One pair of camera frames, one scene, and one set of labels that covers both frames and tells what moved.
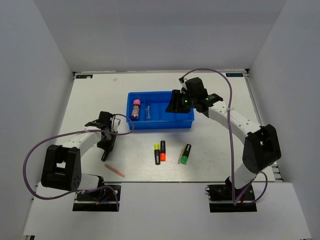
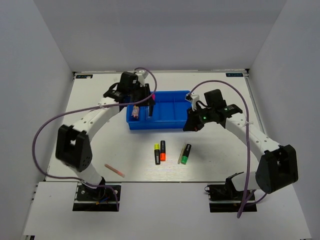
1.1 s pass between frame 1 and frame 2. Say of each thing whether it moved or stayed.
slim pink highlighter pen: stayed
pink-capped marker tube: stayed
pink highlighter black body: moved
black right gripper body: moved
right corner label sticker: stayed
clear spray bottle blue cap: stayed
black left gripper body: moved
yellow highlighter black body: stayed
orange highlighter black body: stayed
